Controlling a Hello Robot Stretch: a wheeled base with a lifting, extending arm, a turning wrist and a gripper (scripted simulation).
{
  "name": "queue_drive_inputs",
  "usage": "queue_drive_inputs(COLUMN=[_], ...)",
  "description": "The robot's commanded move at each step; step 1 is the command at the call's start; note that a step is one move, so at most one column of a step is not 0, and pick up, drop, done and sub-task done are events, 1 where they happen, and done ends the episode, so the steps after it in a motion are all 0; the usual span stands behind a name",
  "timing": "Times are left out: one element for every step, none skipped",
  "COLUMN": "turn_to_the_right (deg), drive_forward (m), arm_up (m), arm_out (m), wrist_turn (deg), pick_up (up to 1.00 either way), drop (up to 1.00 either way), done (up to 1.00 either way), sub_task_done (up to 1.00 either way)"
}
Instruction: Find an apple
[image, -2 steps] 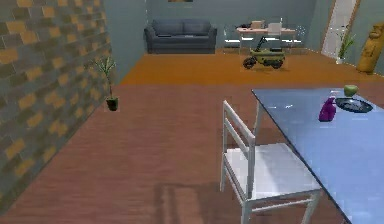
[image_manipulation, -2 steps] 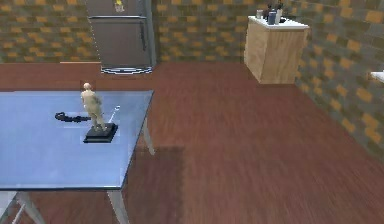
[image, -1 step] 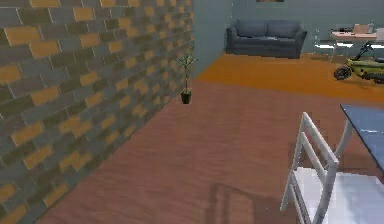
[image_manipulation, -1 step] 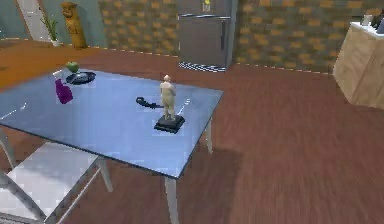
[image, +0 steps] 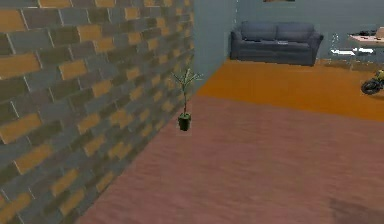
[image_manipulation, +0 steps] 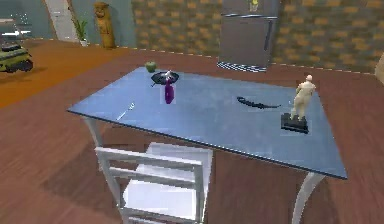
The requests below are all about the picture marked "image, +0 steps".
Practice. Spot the dark blue sofa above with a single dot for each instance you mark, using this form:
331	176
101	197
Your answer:
276	46

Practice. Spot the yellow black toy motorcycle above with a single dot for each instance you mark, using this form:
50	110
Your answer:
372	85

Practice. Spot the green potted house plant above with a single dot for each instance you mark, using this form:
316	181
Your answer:
184	120

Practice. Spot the framed wall picture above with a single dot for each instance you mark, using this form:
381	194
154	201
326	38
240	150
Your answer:
278	0

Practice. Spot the pale table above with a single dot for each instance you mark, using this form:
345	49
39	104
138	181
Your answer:
366	40

